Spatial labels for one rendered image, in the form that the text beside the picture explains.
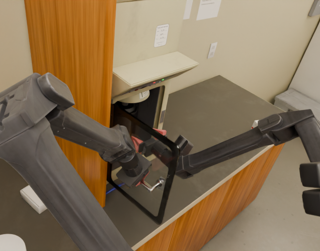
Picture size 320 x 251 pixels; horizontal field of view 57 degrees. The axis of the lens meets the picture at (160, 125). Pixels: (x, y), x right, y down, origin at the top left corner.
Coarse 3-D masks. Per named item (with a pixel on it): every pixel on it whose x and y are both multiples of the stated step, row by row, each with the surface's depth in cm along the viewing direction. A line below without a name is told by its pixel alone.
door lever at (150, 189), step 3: (141, 180) 100; (144, 180) 100; (159, 180) 100; (141, 183) 99; (144, 183) 99; (147, 183) 99; (156, 183) 100; (159, 183) 100; (144, 186) 99; (147, 186) 98; (150, 186) 98; (153, 186) 99; (156, 186) 99; (147, 189) 98; (150, 189) 98; (153, 189) 98; (150, 192) 98
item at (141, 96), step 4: (144, 92) 118; (148, 92) 121; (132, 96) 115; (136, 96) 116; (140, 96) 117; (144, 96) 118; (148, 96) 121; (120, 100) 115; (124, 100) 115; (128, 100) 115; (132, 100) 116; (136, 100) 116; (140, 100) 117
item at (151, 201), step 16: (128, 112) 98; (128, 128) 101; (144, 128) 95; (144, 144) 98; (160, 144) 93; (176, 144) 89; (160, 160) 96; (176, 160) 91; (112, 176) 121; (160, 176) 99; (128, 192) 117; (144, 192) 110; (160, 192) 103; (144, 208) 114; (160, 208) 107; (160, 224) 111
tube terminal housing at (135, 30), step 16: (144, 0) 90; (160, 0) 95; (176, 0) 100; (128, 16) 89; (144, 16) 93; (160, 16) 98; (176, 16) 104; (128, 32) 92; (144, 32) 97; (176, 32) 108; (128, 48) 96; (144, 48) 101; (160, 48) 107; (176, 48) 113; (128, 96) 109; (160, 96) 128; (160, 112) 129; (160, 128) 137
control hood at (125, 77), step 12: (144, 60) 103; (156, 60) 105; (168, 60) 106; (180, 60) 108; (192, 60) 109; (120, 72) 94; (132, 72) 95; (144, 72) 96; (156, 72) 98; (168, 72) 99; (180, 72) 106; (120, 84) 93; (132, 84) 90; (144, 84) 96
